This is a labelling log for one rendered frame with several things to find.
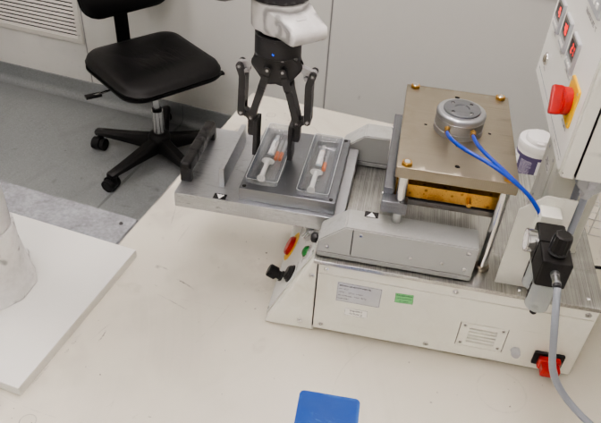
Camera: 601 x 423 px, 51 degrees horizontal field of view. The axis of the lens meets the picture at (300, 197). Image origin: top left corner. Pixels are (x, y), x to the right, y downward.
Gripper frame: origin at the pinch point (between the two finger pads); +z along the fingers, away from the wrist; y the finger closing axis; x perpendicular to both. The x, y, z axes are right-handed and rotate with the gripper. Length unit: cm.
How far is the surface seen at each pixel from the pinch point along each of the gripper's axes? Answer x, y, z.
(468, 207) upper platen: 11.9, -33.4, -1.1
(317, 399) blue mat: 30.7, -15.3, 28.5
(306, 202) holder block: 10.0, -8.0, 5.0
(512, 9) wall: -140, -57, 21
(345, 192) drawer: 3.4, -13.9, 6.6
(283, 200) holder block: 10.0, -4.2, 5.4
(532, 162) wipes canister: -35, -53, 18
